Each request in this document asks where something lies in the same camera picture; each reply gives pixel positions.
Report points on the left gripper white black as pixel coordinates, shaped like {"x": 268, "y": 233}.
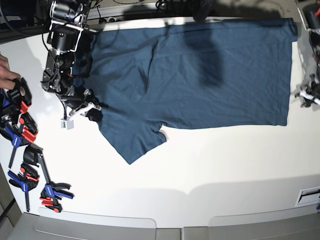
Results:
{"x": 309, "y": 93}

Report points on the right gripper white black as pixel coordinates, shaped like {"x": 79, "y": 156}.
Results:
{"x": 82, "y": 101}

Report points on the blue red bar clamp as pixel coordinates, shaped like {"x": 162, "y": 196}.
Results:
{"x": 26, "y": 180}
{"x": 14, "y": 102}
{"x": 21, "y": 134}

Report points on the dark blue T-shirt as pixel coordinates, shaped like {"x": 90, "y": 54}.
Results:
{"x": 191, "y": 76}

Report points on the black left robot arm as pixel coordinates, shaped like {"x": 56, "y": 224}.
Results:
{"x": 310, "y": 15}

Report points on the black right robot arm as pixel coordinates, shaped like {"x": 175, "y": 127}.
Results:
{"x": 67, "y": 23}

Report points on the person's bare hand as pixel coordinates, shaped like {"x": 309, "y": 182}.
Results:
{"x": 7, "y": 76}

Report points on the blue black bar clamp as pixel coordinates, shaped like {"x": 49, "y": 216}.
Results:
{"x": 53, "y": 192}

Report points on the grey chair back left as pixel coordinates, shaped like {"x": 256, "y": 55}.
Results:
{"x": 34, "y": 227}

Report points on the grey chair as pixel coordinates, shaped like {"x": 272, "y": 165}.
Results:
{"x": 302, "y": 223}
{"x": 34, "y": 227}

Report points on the grey chair back right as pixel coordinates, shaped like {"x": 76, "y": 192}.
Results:
{"x": 302, "y": 223}

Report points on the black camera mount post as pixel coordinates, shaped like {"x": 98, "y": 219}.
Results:
{"x": 201, "y": 9}

